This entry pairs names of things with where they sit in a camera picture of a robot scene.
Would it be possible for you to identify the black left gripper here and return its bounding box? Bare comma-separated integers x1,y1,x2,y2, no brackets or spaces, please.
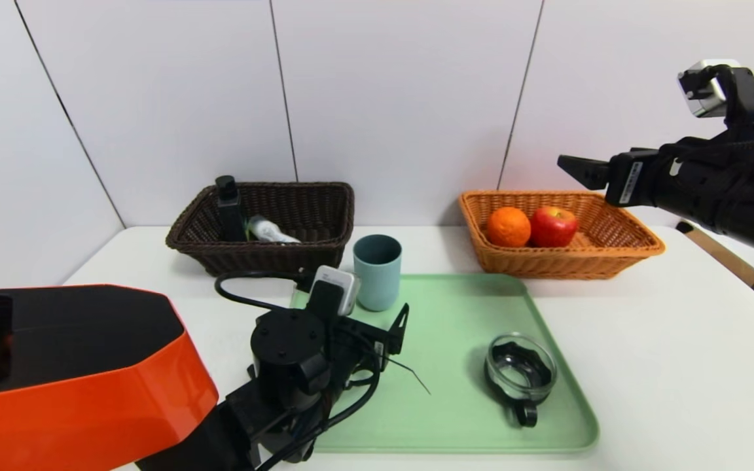
332,302,410,377

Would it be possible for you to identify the blue-grey plastic cup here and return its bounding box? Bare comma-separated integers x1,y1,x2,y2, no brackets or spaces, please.
353,235,403,312

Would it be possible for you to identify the glass jar with black handle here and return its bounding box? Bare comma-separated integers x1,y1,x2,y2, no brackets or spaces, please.
484,333,559,428

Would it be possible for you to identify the orange fruit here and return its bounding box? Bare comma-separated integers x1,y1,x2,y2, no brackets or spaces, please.
487,207,533,248

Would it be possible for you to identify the clear white spray bottle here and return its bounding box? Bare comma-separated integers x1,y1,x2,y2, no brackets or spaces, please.
246,216,301,244

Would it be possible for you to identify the red apple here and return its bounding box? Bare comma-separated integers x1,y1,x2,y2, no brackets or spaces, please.
530,206,579,248

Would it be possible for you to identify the black rectangular bottle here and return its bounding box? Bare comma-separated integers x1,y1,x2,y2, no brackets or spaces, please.
215,175,247,242

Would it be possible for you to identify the dark brown wicker basket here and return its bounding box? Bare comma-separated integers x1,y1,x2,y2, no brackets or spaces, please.
166,182,355,278

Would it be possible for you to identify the orange wicker basket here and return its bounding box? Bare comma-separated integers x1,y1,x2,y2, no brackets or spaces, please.
459,191,666,281

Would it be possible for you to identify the light green plastic tray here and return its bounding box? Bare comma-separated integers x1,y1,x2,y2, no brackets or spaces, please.
289,273,600,453

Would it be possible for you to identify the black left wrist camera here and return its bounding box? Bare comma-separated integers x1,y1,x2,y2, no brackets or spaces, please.
249,265,360,410

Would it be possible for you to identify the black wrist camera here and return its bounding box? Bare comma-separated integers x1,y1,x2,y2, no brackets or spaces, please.
249,265,360,410
678,60,754,128

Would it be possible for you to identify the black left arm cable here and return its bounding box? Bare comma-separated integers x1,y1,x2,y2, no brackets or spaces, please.
215,270,431,471

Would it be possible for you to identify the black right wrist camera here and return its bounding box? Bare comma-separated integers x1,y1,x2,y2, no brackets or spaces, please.
678,60,754,128

